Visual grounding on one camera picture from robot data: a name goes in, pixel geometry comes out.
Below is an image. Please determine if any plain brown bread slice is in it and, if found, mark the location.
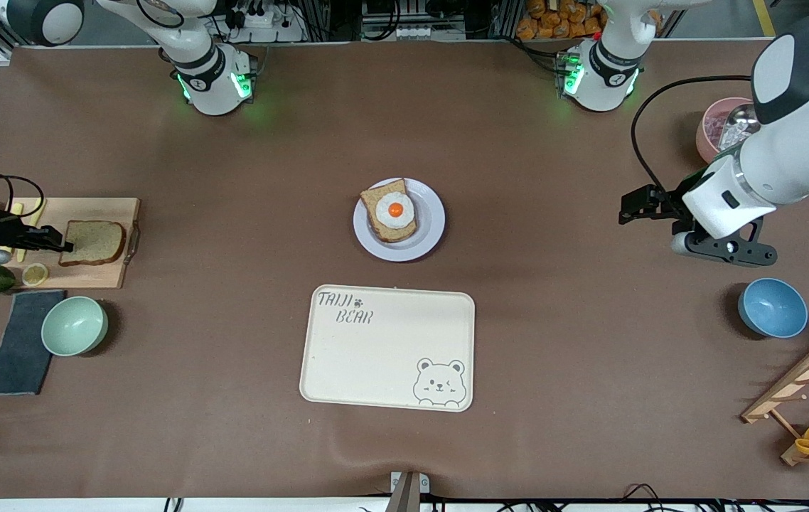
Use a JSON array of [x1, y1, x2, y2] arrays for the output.
[[58, 220, 126, 267]]

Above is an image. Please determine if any pale lavender round plate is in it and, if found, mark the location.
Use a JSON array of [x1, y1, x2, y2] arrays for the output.
[[353, 177, 446, 262]]

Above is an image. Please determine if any wooden cutting board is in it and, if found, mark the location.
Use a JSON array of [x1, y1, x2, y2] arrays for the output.
[[0, 197, 142, 290]]

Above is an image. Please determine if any pink bowl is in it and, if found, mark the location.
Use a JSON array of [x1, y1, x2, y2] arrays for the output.
[[695, 97, 761, 164]]

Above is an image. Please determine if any mint green bowl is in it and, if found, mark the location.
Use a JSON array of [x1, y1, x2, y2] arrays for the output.
[[41, 296, 109, 357]]

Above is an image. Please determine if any metal scoop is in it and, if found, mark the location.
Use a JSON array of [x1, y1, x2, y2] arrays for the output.
[[721, 103, 761, 150]]

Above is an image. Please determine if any dark grey cloth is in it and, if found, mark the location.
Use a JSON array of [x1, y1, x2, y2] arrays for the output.
[[0, 289, 66, 396]]

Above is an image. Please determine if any blue bowl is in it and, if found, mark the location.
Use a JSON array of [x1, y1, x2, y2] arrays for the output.
[[737, 277, 809, 339]]

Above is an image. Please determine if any pile of orange snacks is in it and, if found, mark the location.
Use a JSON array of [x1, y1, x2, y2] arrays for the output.
[[516, 0, 665, 41]]

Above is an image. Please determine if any wooden peg rack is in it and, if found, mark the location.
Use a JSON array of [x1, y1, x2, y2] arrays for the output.
[[741, 327, 809, 467]]

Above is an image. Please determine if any fried egg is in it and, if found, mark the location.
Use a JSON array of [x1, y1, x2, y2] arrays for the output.
[[375, 191, 416, 230]]

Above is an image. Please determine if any bread slice under egg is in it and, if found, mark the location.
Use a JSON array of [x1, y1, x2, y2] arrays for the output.
[[360, 179, 419, 244]]

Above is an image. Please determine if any cream tray with bear print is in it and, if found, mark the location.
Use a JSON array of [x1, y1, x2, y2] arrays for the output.
[[299, 284, 476, 413]]

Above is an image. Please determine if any white power strip with plugs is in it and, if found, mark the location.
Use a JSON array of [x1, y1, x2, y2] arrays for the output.
[[223, 0, 306, 43]]

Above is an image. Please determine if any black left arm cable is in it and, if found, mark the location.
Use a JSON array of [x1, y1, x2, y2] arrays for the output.
[[630, 74, 755, 207]]

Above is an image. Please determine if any aluminium camera post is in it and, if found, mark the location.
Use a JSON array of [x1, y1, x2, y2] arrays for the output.
[[385, 471, 431, 512]]

